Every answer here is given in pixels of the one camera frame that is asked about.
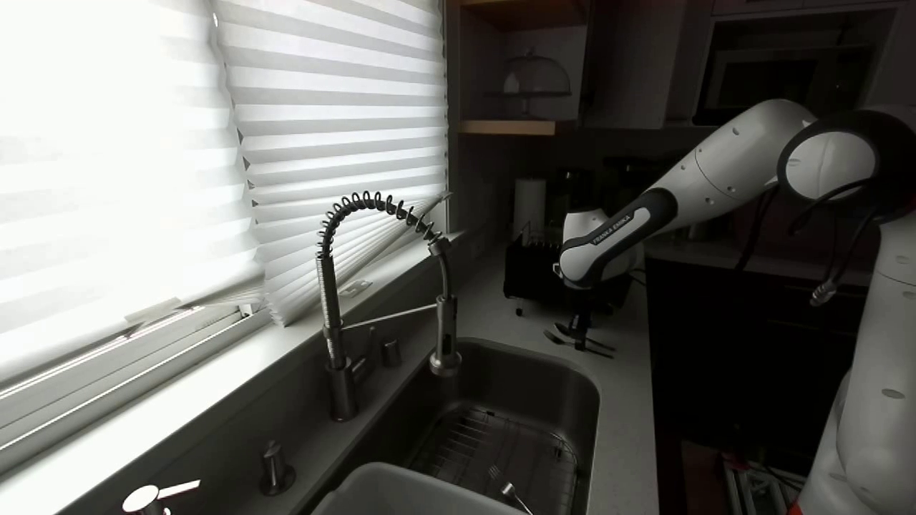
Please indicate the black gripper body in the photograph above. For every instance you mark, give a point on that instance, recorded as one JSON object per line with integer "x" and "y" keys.
{"x": 580, "y": 302}

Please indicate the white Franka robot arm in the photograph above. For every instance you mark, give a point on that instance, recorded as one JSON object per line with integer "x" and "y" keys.
{"x": 725, "y": 174}

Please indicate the grey kitchen sink basin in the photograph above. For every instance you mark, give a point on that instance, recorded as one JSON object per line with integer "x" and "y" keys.
{"x": 564, "y": 383}

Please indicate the black utensil holder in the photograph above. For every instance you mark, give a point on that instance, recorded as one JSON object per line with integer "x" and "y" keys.
{"x": 532, "y": 275}

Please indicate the small metal counter button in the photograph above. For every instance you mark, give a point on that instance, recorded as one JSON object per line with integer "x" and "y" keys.
{"x": 390, "y": 354}

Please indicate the glass cake dome stand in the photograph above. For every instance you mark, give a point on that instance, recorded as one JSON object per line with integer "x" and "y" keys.
{"x": 536, "y": 81}

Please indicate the chrome spring kitchen faucet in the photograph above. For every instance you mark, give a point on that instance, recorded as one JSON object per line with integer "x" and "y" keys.
{"x": 330, "y": 317}

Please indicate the black built-in microwave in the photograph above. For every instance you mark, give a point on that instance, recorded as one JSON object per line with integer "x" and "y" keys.
{"x": 798, "y": 68}

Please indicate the small metal counter knob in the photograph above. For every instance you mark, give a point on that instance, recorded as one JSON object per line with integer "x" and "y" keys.
{"x": 277, "y": 470}

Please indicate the white pleated window blind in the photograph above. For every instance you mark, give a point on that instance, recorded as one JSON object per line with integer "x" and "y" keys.
{"x": 145, "y": 145}

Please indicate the wooden wall shelf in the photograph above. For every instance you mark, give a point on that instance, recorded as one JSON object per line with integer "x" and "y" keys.
{"x": 510, "y": 127}

